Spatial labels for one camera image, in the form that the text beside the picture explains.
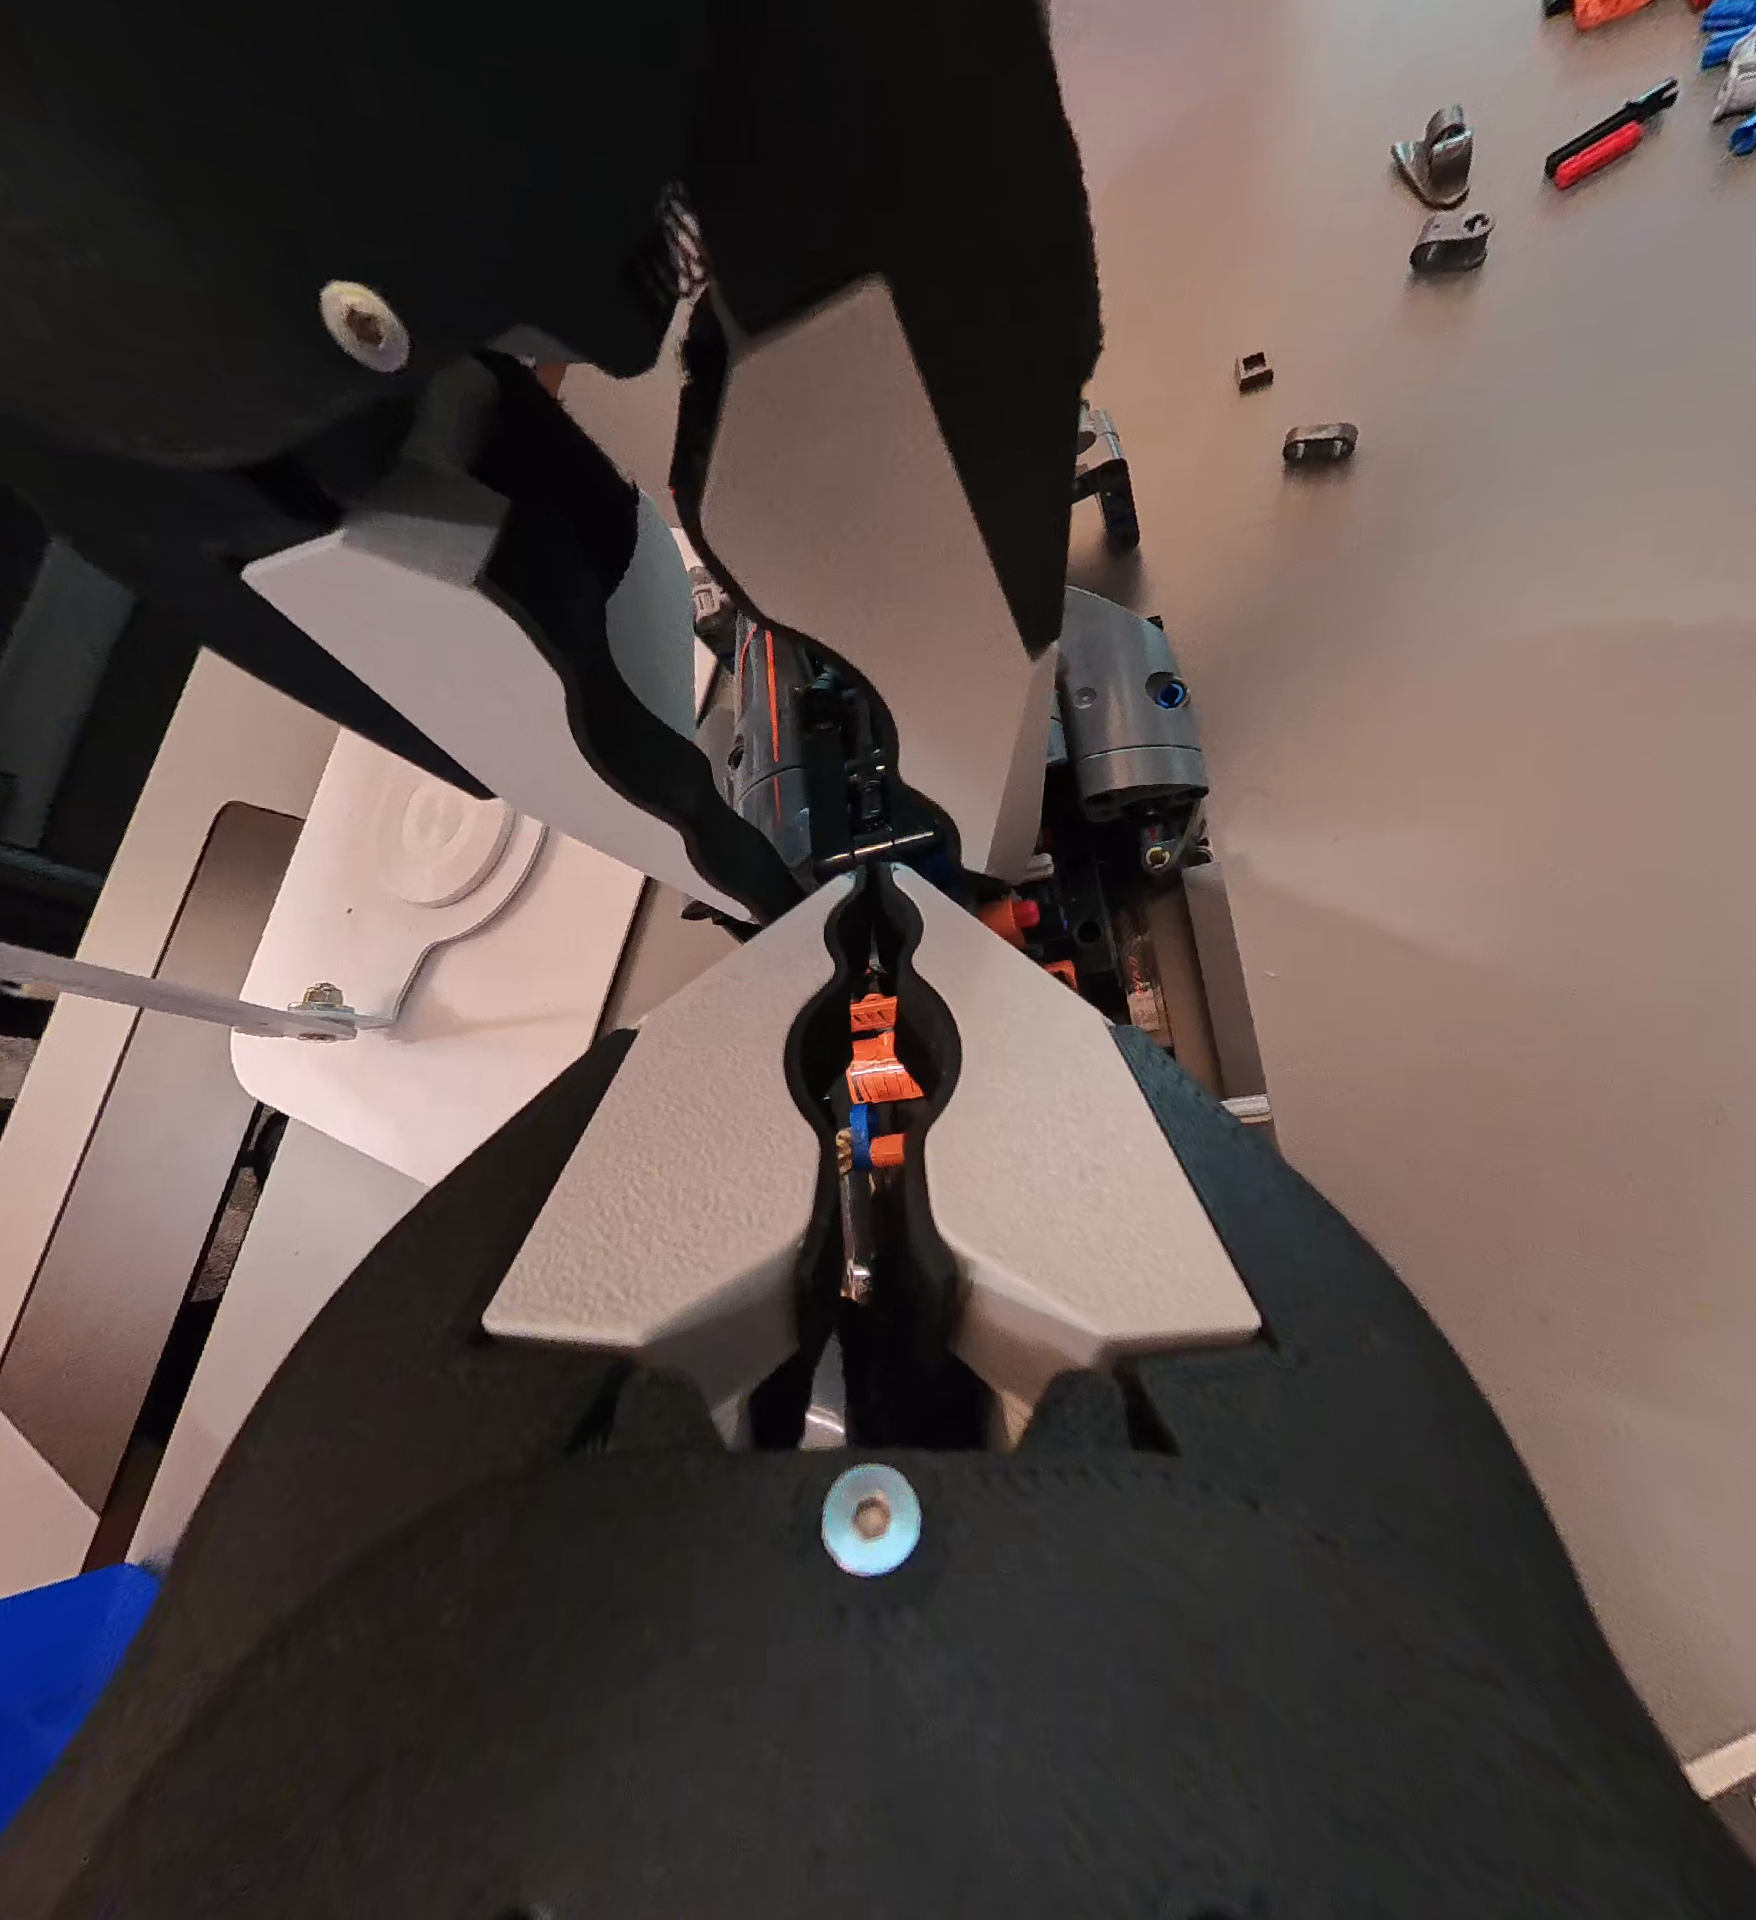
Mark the blue storage bin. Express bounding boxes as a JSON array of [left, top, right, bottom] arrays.
[[0, 1559, 170, 1920]]

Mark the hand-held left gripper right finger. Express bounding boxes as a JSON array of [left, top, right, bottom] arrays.
[[876, 870, 1266, 1449]]

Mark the pile of loose lego pieces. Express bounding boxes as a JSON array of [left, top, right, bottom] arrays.
[[1389, 0, 1756, 280]]

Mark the large lego car chassis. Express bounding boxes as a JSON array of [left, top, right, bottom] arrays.
[[818, 402, 1279, 1445]]

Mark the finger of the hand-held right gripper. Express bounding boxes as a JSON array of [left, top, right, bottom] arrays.
[[237, 487, 809, 928], [667, 273, 1069, 886]]

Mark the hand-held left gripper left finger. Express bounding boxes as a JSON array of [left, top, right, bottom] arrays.
[[480, 874, 872, 1449]]

